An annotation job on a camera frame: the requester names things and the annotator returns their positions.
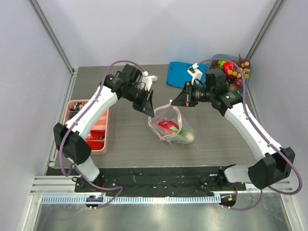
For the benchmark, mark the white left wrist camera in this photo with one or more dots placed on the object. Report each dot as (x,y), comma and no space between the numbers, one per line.
(147,80)

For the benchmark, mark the purple toy grape bunch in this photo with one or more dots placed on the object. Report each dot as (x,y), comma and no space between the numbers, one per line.
(215,64)

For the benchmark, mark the aluminium frame rail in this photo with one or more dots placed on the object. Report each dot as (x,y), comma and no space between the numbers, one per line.
(64,185)

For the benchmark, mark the red toy bell pepper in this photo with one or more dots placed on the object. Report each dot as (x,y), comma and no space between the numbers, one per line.
(229,70)

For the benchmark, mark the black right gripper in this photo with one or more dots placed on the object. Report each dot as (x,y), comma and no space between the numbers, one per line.
(188,94)

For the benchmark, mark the rose patterned dark cloth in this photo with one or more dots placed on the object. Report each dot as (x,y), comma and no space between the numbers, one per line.
(77,106)

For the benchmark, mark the brown toy longan bunch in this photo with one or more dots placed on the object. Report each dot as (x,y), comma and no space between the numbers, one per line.
(245,67)

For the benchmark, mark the green toy vegetable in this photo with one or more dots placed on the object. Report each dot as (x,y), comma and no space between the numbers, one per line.
(221,63)

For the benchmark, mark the clear pink-dotted zip bag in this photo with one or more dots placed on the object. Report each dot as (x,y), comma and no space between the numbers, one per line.
(169,112)

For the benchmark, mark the beige toy potato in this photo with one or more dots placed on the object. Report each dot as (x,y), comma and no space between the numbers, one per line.
(186,136)

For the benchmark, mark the white slotted cable duct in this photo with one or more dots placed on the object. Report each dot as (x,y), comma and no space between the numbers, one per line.
(90,199)

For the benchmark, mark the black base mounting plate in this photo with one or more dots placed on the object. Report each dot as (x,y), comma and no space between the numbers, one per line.
(166,181)

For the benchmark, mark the blue folded cloth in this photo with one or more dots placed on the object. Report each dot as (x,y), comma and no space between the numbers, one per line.
(178,74)

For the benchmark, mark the pink toy dragon fruit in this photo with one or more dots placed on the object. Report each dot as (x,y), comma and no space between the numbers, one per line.
(168,127)

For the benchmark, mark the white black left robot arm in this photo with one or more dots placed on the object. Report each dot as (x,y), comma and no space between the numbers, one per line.
(132,84)

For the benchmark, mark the teal plastic fruit basket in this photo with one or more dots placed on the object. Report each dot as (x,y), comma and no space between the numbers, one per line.
(230,86)

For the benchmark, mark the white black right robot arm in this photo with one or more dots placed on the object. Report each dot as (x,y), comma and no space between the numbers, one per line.
(273,162)

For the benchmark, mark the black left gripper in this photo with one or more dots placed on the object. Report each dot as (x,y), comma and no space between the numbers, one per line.
(148,108)

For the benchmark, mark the lower red folded cloth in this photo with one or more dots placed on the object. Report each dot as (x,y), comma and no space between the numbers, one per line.
(95,145)

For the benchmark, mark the pink plastic divided organizer tray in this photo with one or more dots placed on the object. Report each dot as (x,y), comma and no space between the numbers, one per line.
(102,123)

